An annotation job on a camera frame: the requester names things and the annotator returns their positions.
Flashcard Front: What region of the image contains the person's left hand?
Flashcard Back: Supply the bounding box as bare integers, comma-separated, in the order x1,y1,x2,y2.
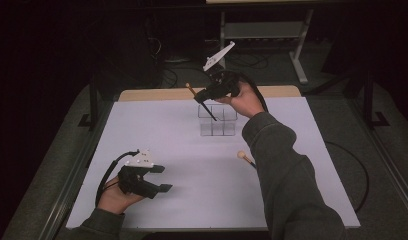
95,176,147,216

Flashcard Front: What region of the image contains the white metal desk frame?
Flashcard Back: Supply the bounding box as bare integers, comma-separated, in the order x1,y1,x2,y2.
217,8,315,86

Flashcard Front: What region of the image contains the person's right hand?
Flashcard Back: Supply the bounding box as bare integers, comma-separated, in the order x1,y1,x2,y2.
215,81,267,120

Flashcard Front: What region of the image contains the black floor cable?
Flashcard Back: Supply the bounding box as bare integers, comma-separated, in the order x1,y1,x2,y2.
160,65,216,90

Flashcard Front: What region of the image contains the right hand-held gripper cable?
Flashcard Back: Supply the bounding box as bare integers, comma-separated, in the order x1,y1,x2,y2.
238,72,371,215

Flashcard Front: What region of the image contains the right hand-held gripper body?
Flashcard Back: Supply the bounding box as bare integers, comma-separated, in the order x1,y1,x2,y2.
202,40,242,102

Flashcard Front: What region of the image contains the left hand-held gripper cable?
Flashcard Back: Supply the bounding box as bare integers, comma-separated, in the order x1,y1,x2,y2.
94,150,141,208

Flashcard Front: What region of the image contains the black metal stand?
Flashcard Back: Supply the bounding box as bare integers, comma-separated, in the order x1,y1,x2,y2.
361,64,392,132
77,74,100,132

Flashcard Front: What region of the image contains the clear plastic divided organizer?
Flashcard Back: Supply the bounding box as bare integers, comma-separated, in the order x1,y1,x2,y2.
197,103,239,138

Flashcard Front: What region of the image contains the thin black makeup brush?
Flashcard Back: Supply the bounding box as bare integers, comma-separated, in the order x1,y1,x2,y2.
185,82,218,122

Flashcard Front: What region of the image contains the hand-held gripper cable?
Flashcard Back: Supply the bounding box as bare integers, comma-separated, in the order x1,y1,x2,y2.
238,72,371,215
94,150,141,208

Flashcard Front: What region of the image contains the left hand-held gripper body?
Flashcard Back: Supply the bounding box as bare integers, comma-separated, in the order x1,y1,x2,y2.
117,148,160,200

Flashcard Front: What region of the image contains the tangle of floor cables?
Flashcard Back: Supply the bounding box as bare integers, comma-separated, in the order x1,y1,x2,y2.
205,39,293,72

